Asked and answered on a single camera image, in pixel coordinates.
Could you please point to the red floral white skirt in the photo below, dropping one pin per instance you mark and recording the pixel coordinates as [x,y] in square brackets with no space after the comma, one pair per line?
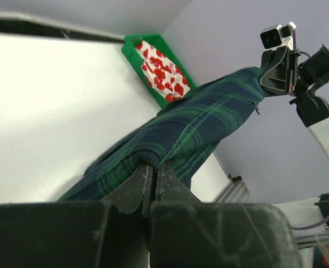
[161,74]

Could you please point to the dark green plaid skirt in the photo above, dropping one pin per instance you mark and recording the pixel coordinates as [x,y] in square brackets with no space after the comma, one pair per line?
[184,134]

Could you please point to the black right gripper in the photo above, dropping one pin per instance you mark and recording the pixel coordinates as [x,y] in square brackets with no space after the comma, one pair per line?
[280,71]

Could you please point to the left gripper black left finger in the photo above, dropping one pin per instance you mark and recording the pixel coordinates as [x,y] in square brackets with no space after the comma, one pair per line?
[106,233]

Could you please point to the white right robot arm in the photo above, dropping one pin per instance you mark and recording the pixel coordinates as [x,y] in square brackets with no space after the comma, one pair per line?
[312,109]

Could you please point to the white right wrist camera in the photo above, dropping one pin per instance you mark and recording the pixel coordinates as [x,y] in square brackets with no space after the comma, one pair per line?
[278,36]

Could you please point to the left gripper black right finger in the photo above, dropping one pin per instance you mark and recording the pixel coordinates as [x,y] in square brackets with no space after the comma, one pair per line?
[186,232]

